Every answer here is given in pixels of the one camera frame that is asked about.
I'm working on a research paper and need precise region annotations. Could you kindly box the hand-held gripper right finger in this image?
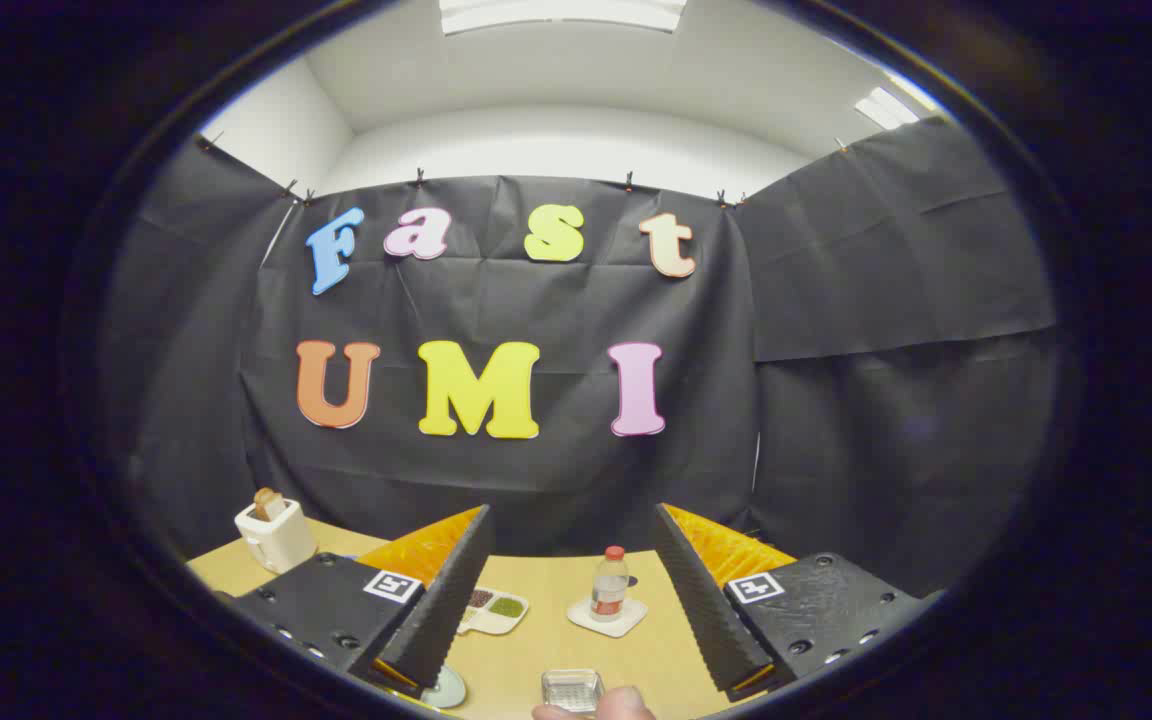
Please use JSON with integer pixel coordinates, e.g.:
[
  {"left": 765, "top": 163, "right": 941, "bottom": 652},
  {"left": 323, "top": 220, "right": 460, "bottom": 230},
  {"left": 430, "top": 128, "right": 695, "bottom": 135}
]
[{"left": 653, "top": 503, "right": 943, "bottom": 702}]

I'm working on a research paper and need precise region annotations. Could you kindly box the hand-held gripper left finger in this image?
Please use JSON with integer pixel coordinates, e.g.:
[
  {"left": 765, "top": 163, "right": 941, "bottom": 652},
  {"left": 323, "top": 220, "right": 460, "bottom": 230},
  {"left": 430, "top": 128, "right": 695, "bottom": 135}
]
[{"left": 226, "top": 505, "right": 494, "bottom": 699}]

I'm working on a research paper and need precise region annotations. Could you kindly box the white compartment tray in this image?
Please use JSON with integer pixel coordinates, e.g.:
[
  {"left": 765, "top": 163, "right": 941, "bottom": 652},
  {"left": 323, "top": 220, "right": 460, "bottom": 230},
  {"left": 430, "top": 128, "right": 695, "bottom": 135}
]
[{"left": 456, "top": 587, "right": 530, "bottom": 636}]

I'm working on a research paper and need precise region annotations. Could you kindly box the white square coaster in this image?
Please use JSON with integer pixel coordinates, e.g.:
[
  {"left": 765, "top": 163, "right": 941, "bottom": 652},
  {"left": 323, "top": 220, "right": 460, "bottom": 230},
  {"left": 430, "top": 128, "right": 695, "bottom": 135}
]
[{"left": 566, "top": 596, "right": 649, "bottom": 639}]

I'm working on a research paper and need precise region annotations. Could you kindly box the light green plate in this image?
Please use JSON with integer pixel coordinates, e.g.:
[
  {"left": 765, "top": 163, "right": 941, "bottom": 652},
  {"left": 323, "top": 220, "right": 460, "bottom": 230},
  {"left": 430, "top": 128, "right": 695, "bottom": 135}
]
[{"left": 420, "top": 664, "right": 468, "bottom": 710}]

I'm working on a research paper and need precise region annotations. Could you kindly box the clear water bottle red cap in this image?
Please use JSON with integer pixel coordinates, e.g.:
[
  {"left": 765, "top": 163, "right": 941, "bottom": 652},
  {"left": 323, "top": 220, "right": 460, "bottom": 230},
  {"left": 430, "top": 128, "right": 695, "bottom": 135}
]
[{"left": 590, "top": 545, "right": 630, "bottom": 623}]

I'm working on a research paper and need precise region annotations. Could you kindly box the perforated metal basket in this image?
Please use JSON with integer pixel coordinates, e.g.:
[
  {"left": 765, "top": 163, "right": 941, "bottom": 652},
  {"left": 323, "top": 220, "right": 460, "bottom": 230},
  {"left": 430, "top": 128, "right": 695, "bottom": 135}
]
[{"left": 540, "top": 668, "right": 605, "bottom": 714}]

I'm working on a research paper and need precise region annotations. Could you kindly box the white toaster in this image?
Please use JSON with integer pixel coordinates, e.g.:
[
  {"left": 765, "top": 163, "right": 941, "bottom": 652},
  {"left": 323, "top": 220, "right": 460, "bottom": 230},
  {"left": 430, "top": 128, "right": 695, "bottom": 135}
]
[{"left": 234, "top": 498, "right": 318, "bottom": 575}]

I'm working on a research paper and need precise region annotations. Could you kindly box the small ceiling light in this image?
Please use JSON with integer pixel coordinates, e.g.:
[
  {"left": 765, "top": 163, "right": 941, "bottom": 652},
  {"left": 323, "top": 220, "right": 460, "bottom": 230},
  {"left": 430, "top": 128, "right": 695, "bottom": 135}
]
[{"left": 854, "top": 85, "right": 922, "bottom": 131}]

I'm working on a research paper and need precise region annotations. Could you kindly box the long ceiling light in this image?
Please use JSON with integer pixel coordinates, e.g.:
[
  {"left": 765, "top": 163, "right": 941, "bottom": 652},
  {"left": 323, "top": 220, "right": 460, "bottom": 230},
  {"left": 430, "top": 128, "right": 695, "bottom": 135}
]
[{"left": 438, "top": 0, "right": 687, "bottom": 37}]

